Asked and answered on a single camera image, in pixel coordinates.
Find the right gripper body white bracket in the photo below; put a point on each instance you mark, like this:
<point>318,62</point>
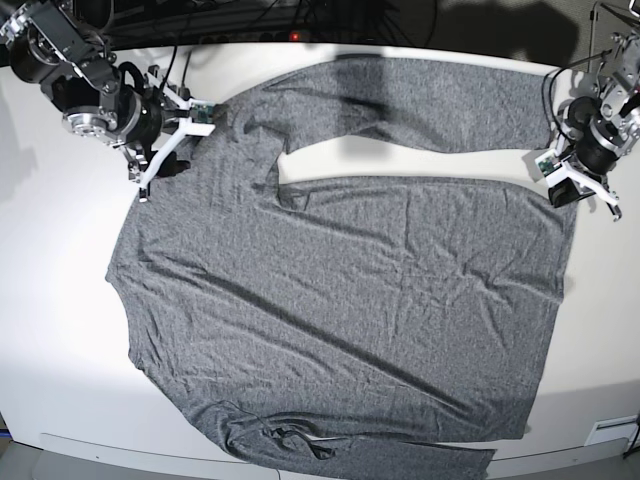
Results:
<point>158,123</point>

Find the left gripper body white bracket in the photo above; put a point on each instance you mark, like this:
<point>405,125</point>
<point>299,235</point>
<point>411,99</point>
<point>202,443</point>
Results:
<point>587,163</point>

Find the grey long-sleeve T-shirt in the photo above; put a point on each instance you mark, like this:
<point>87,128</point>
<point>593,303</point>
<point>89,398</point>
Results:
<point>358,327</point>

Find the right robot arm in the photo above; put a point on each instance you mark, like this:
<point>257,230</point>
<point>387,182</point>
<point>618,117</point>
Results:
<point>73,64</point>

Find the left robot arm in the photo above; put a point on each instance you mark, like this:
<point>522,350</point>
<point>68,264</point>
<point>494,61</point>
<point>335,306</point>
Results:
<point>614,99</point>

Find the black power strip red light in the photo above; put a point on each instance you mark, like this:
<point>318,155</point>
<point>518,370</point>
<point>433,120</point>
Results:
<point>283,36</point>

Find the white label plate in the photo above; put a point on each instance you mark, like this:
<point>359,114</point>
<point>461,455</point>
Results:
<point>612,429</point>

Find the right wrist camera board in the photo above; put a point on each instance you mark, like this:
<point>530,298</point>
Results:
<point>202,113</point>

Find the metal stand frame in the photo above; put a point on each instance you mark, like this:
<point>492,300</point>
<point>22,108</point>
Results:
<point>609,21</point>

